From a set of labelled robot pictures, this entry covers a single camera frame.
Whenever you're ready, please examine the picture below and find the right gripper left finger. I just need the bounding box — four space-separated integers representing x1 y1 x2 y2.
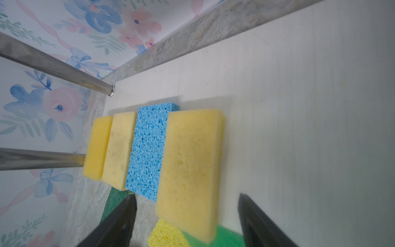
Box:
77 195 137 247

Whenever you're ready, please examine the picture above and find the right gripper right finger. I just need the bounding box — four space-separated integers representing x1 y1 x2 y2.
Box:
238 193 297 247

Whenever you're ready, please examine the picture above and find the yellow-green sponge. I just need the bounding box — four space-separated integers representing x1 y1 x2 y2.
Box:
147 219 190 247

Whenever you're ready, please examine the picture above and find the bright yellow sponge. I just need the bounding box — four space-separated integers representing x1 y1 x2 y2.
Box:
83 116 113 181

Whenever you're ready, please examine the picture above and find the large blue sponge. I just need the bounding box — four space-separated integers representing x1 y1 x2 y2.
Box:
125 103 180 202

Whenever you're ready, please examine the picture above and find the tan yellow orange-backed sponge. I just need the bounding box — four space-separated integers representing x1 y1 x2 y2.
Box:
101 112 137 191

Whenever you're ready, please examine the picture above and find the white two-tier shelf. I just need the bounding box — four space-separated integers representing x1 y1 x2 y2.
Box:
0 0 395 247

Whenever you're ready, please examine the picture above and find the dark green scouring sponge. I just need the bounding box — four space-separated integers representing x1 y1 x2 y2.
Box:
100 188 134 223

